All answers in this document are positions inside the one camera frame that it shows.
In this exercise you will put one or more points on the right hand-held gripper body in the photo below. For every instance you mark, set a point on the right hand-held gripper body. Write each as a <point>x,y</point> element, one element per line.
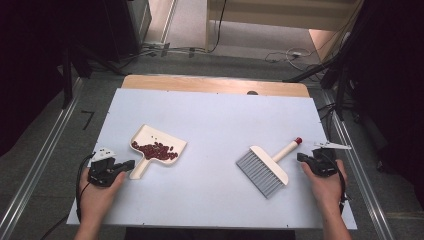
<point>325,161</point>

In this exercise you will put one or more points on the black metal stand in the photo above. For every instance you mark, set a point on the black metal stand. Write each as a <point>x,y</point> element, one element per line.
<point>67,83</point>

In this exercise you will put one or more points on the white table cover board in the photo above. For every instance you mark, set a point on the white table cover board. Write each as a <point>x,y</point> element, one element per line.
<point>200,110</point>

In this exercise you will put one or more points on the heap of red beans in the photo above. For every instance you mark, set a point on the heap of red beans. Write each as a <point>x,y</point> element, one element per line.
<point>155,150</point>

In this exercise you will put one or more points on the cream plastic dustpan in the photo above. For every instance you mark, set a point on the cream plastic dustpan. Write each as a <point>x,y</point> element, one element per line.
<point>173,141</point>

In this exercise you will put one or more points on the person's right hand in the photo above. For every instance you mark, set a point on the person's right hand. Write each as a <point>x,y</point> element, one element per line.
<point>328,191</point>

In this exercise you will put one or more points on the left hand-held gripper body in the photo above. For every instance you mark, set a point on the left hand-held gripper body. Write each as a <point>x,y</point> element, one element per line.
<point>103,166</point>

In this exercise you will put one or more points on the light wooden shelf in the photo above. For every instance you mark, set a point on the light wooden shelf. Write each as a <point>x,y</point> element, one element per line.
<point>283,16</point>

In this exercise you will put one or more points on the cream brush with grey bristles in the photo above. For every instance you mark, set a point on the cream brush with grey bristles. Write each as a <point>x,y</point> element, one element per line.
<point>263,166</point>

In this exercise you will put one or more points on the person's left hand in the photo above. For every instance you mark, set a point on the person's left hand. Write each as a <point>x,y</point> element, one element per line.
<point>95,200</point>

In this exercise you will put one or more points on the dark curtain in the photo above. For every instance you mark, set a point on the dark curtain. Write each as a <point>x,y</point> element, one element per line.
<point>26,66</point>
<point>393,83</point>

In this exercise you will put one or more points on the black tripod stand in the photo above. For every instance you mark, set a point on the black tripod stand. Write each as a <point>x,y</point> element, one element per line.
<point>340,86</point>

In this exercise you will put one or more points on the dark cabinet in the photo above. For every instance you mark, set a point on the dark cabinet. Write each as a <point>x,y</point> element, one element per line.
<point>123,30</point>

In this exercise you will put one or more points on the aluminium floor rail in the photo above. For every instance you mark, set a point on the aluminium floor rail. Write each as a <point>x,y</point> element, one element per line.
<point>366,193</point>
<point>36,170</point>

